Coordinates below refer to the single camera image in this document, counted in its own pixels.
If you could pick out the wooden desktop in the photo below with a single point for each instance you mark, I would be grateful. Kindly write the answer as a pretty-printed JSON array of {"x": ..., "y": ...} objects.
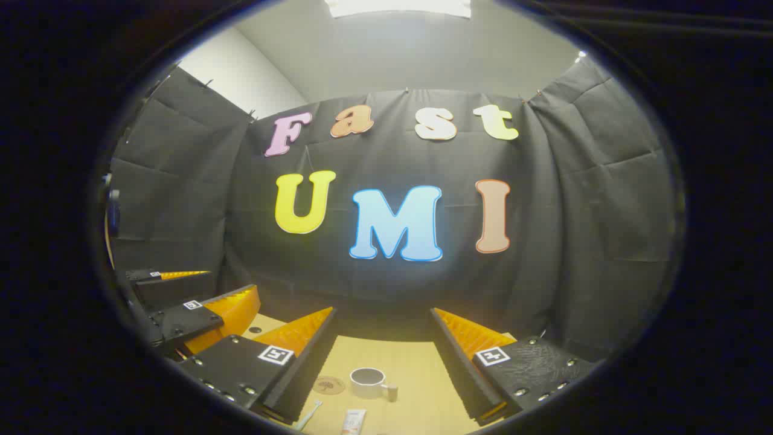
[{"x": 416, "y": 374}]

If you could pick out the white toothbrush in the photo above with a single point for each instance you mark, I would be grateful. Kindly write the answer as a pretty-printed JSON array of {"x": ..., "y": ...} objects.
[{"x": 309, "y": 415}]

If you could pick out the white toothpaste tube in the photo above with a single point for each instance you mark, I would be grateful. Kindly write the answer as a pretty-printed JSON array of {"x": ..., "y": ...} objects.
[{"x": 354, "y": 422}]

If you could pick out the ceiling light panel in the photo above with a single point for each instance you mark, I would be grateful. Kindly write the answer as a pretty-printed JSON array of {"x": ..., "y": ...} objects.
[{"x": 398, "y": 6}]

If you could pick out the round brown coaster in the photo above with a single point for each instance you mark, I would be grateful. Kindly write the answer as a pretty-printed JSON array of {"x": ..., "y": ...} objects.
[{"x": 329, "y": 385}]

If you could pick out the white cup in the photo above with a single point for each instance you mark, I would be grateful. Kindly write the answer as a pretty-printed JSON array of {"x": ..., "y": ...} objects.
[{"x": 365, "y": 386}]

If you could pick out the black backdrop cloth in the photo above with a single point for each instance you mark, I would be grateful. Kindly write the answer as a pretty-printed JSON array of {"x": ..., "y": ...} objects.
[{"x": 392, "y": 290}]

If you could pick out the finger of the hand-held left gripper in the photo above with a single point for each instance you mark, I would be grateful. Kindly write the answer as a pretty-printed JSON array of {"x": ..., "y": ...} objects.
[
  {"x": 181, "y": 323},
  {"x": 169, "y": 287}
]

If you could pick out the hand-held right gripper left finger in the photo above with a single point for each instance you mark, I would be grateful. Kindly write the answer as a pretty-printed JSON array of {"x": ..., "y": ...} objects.
[{"x": 302, "y": 380}]

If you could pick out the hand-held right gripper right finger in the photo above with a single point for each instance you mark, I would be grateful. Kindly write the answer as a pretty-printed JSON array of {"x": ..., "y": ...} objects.
[{"x": 462, "y": 374}]

